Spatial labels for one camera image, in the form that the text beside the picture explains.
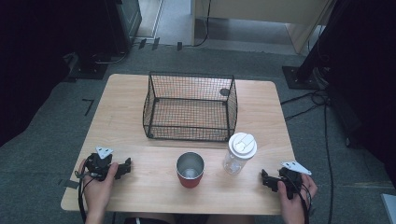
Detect red steel-lined cup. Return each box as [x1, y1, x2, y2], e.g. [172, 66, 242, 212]
[176, 151, 205, 189]

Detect white flat object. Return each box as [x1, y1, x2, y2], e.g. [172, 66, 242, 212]
[380, 192, 396, 224]

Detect black curtain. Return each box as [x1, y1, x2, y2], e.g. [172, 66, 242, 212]
[0, 0, 108, 147]
[306, 0, 396, 189]

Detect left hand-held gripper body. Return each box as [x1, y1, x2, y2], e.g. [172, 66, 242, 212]
[84, 146, 114, 182]

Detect clear bottle with white lid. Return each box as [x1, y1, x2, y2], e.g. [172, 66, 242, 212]
[222, 132, 259, 175]

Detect dark equipment cabinet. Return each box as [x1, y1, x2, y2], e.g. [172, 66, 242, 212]
[104, 0, 143, 54]

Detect black stand base plate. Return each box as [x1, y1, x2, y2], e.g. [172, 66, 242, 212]
[65, 52, 109, 81]
[281, 65, 330, 91]

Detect grey tape piece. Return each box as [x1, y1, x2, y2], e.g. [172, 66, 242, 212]
[58, 178, 81, 189]

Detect black hanging cable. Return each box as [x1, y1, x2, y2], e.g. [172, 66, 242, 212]
[191, 0, 213, 49]

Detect black floor cables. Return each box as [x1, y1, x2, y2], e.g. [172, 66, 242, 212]
[279, 89, 336, 224]

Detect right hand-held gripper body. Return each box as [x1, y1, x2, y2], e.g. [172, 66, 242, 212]
[277, 161, 312, 200]

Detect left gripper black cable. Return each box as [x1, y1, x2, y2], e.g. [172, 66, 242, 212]
[74, 170, 94, 224]

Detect black wire mesh basket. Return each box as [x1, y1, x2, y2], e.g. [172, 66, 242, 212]
[142, 71, 238, 143]

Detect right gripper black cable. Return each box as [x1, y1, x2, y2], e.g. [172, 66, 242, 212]
[292, 174, 315, 224]

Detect person's right hand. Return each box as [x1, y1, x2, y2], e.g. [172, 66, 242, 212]
[276, 174, 318, 218]

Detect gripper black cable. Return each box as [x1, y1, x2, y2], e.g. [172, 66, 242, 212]
[74, 170, 94, 224]
[292, 174, 315, 224]

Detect person's left hand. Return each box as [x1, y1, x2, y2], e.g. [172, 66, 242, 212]
[78, 158, 120, 216]

